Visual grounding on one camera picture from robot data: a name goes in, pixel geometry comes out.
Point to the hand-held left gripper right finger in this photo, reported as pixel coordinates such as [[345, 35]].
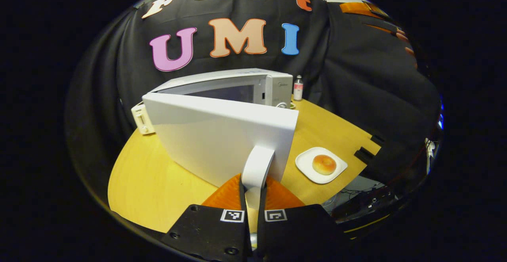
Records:
[[261, 204]]

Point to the white microwave oven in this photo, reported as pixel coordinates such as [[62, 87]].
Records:
[[222, 135]]

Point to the sugared doughnut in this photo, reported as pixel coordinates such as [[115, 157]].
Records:
[[324, 165]]

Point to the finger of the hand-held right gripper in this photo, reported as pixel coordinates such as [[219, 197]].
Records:
[[356, 9], [382, 29]]

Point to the black backdrop cloth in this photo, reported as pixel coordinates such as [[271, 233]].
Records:
[[356, 79]]

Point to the white toaster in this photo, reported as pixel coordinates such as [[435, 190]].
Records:
[[141, 119]]

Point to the small pink label bottle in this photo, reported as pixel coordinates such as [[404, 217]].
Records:
[[298, 89]]

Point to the black table bracket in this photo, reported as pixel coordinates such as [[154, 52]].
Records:
[[368, 149]]

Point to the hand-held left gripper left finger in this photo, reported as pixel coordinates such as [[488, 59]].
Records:
[[242, 198]]

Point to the white square plate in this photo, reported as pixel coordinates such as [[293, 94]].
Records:
[[305, 167]]

